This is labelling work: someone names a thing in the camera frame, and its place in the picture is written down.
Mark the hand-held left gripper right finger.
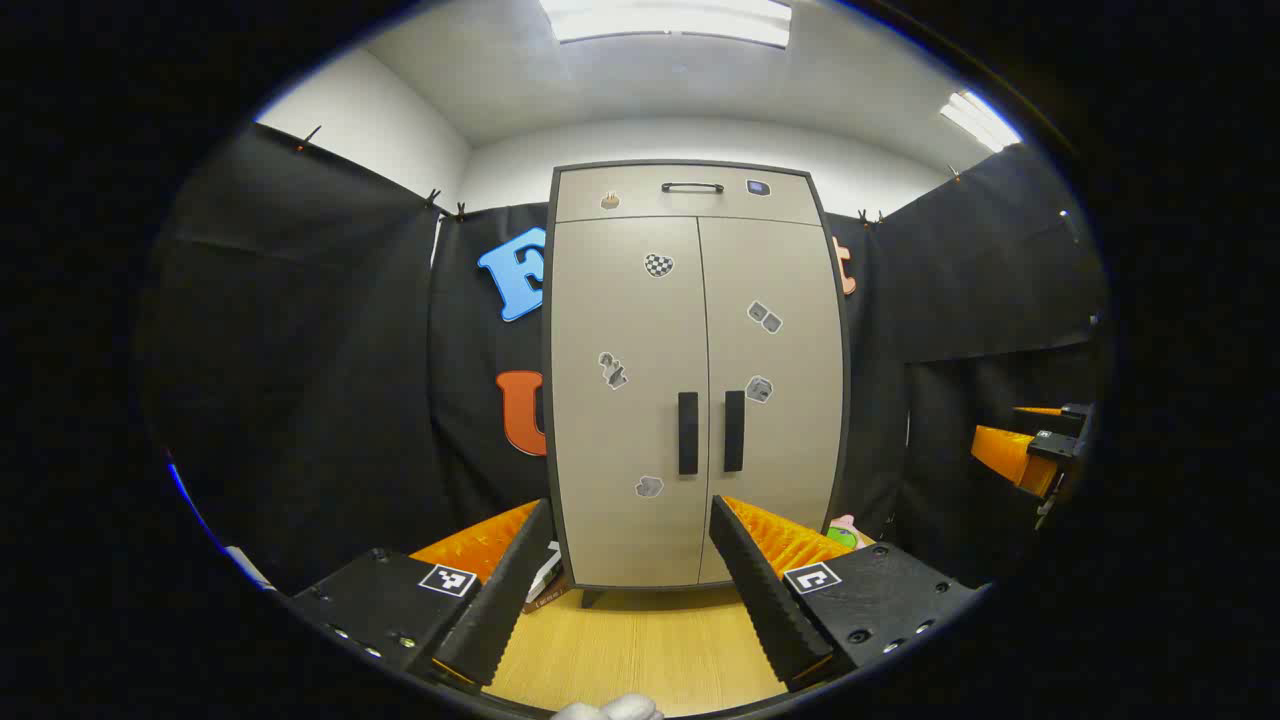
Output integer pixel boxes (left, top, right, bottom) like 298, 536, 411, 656
708, 494, 986, 693

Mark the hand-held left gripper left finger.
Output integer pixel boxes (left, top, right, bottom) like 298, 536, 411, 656
290, 498, 556, 691

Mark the grey cabinet door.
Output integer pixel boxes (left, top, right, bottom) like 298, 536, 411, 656
550, 217, 711, 589
697, 217, 849, 586

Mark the grey double-door shoe cabinet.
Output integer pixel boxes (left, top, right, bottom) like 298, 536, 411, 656
543, 160, 853, 609

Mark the white brown box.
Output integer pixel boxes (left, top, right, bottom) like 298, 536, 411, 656
522, 540, 569, 613

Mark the black backdrop cloth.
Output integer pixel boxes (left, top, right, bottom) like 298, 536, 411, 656
135, 122, 1111, 601

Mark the small ceiling light panel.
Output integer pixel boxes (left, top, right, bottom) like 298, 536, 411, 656
940, 90, 1021, 153

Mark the large ceiling light panel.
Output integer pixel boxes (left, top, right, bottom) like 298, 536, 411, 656
540, 0, 793, 48

